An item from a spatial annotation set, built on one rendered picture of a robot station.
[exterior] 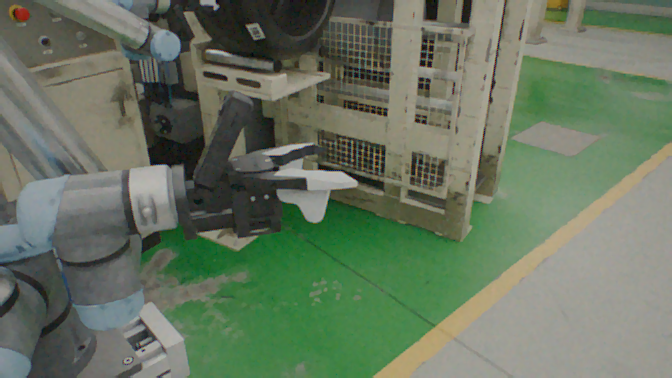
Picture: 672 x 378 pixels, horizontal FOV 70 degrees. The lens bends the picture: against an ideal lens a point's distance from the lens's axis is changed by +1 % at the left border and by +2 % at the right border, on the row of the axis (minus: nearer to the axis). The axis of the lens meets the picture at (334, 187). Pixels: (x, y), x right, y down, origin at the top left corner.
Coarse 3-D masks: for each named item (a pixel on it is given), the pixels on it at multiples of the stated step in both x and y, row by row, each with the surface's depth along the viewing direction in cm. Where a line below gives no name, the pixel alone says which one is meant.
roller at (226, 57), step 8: (208, 56) 181; (216, 56) 179; (224, 56) 177; (232, 56) 175; (240, 56) 173; (248, 56) 172; (256, 56) 171; (232, 64) 177; (240, 64) 174; (248, 64) 172; (256, 64) 169; (264, 64) 168; (272, 64) 166; (280, 64) 168
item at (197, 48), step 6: (192, 42) 179; (198, 42) 179; (204, 42) 181; (210, 42) 183; (192, 48) 179; (198, 48) 179; (204, 48) 181; (210, 48) 183; (216, 48) 187; (222, 48) 189; (192, 54) 180; (198, 54) 180; (198, 60) 181; (204, 60) 183; (210, 60) 185; (198, 66) 181
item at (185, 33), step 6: (174, 6) 137; (180, 6) 139; (168, 12) 140; (174, 12) 138; (180, 12) 139; (174, 18) 140; (180, 18) 140; (174, 24) 142; (180, 24) 141; (186, 24) 142; (180, 30) 143; (186, 30) 142; (192, 30) 144; (180, 36) 145; (186, 36) 144; (192, 36) 145
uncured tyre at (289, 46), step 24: (216, 0) 152; (240, 0) 148; (264, 0) 152; (288, 0) 199; (312, 0) 194; (216, 24) 160; (240, 24) 154; (264, 24) 156; (288, 24) 197; (312, 24) 181; (240, 48) 168; (264, 48) 163; (288, 48) 169
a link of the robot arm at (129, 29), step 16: (32, 0) 101; (48, 0) 101; (64, 0) 103; (80, 0) 105; (96, 0) 108; (80, 16) 107; (96, 16) 108; (112, 16) 110; (128, 16) 114; (112, 32) 113; (128, 32) 114; (144, 32) 117; (160, 32) 119; (144, 48) 119; (160, 48) 119; (176, 48) 122
